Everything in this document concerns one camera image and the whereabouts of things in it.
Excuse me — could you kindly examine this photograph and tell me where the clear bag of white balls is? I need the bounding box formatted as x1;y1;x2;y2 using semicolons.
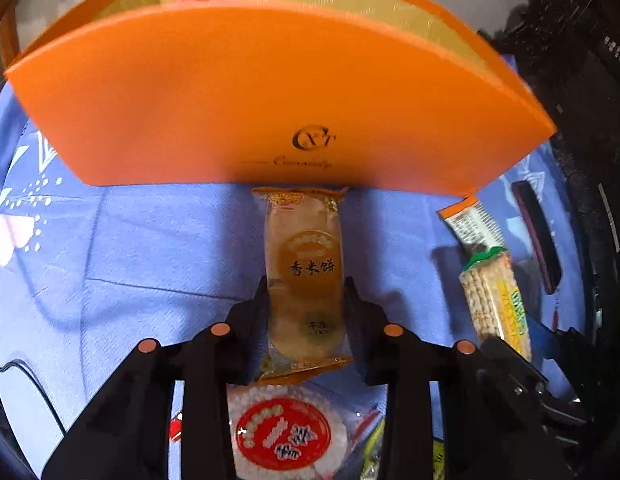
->
226;382;355;480

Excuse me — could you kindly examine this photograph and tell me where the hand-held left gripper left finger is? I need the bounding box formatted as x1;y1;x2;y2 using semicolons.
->
42;276;269;480

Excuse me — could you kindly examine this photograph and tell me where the small orange snack packet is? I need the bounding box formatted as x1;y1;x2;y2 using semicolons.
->
437;196;508;256

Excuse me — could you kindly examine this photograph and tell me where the yellow green snack packet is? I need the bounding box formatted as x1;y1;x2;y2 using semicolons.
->
357;417;447;480

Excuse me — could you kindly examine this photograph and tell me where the orange paper gift bag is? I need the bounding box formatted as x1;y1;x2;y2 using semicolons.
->
4;0;558;198

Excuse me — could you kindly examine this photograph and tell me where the blue printed tablecloth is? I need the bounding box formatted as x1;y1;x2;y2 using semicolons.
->
0;52;593;480

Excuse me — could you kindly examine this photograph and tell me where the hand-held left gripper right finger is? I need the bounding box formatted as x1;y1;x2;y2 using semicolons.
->
344;276;572;480

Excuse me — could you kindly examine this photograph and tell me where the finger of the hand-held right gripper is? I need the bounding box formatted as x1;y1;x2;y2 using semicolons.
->
527;317;593;391
481;335;551;403

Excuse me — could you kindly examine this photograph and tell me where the green yellow cracker packet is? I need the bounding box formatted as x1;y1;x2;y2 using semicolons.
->
459;246;533;363

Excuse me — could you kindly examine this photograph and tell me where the dark brown flat bar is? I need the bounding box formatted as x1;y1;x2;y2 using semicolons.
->
511;180;563;295

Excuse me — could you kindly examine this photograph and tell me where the rice cracker packet orange label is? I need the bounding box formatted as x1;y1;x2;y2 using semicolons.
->
252;185;355;380

